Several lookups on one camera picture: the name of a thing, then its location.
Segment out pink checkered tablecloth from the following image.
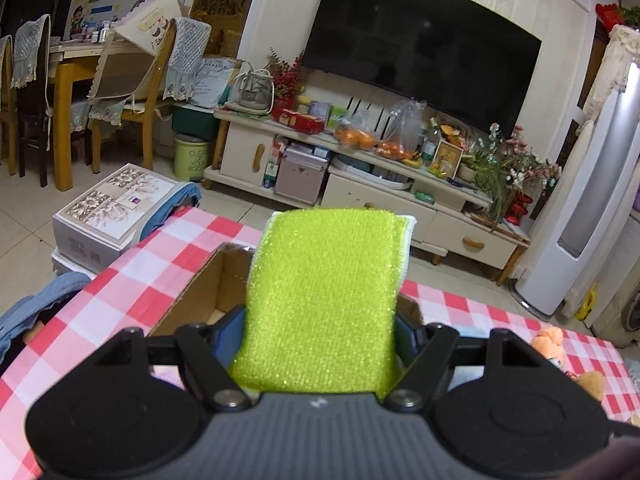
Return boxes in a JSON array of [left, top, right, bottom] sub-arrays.
[[1, 208, 639, 479]]

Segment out yellow-green scouring sponge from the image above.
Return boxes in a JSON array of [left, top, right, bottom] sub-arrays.
[[230, 208, 416, 398]]

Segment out white printed carton box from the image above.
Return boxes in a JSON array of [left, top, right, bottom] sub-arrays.
[[52, 164, 179, 273]]

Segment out white standing air conditioner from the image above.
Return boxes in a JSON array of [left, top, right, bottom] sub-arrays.
[[512, 25, 639, 320]]

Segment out cream TV cabinet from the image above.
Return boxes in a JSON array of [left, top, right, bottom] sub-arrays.
[[204, 110, 529, 285]]

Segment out green trash bin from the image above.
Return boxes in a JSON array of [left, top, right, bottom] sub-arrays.
[[174, 133, 210, 182]]

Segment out cardboard box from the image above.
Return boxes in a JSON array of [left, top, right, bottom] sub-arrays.
[[151, 243, 422, 339]]

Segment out brown plush with red scarf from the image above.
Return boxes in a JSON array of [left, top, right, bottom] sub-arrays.
[[574, 370, 605, 402]]

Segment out black television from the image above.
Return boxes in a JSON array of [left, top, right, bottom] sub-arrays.
[[303, 0, 541, 136]]

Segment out wooden dining chair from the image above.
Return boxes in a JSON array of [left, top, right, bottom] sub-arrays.
[[88, 16, 213, 175]]

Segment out framed picture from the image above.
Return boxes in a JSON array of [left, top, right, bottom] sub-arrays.
[[430, 140, 463, 179]]

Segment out orange twisted towel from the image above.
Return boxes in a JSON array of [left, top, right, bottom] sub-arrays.
[[530, 326, 565, 370]]

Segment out bag of oranges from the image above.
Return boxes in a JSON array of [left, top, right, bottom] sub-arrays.
[[375, 99, 426, 162]]

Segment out potted flower plant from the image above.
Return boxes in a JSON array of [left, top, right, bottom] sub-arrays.
[[462, 122, 563, 223]]

